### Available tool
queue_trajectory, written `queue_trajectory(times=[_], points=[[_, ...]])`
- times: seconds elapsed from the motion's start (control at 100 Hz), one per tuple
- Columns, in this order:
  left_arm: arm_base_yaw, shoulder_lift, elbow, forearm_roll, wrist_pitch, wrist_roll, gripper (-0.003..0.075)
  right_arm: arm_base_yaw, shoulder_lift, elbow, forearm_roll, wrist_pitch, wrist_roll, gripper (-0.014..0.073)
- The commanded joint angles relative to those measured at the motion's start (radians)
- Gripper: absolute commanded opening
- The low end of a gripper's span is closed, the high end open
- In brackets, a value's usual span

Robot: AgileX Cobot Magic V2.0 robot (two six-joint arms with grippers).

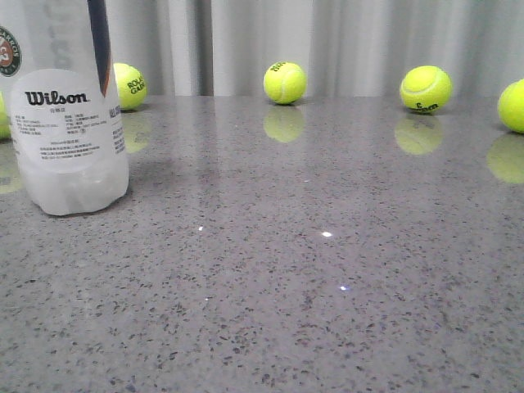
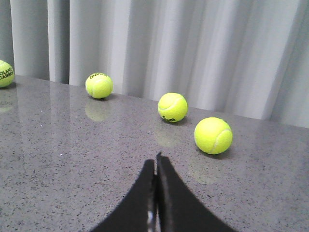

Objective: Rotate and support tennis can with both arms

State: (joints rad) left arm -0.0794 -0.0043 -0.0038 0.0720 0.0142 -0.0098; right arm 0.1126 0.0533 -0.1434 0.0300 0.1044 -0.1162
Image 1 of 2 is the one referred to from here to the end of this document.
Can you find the clear plastic tennis ball can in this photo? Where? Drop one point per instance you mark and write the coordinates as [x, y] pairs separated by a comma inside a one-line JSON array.
[[60, 94]]

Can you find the centre yellow tennis ball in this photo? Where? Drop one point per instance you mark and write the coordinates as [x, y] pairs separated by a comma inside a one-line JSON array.
[[284, 82]]

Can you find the Roland Garros tennis ball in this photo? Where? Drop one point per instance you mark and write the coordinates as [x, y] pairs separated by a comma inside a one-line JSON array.
[[132, 87]]

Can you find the Wilson 3 tennis ball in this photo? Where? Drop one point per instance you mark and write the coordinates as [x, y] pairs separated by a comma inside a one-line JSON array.
[[425, 89]]

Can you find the far right tennis ball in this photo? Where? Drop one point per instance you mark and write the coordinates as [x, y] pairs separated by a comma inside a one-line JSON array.
[[511, 106]]

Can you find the far left tennis ball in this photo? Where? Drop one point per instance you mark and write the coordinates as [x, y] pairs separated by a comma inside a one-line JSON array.
[[5, 132]]

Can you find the grey pleated curtain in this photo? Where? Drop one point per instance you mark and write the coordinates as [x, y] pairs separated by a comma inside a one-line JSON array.
[[347, 48]]

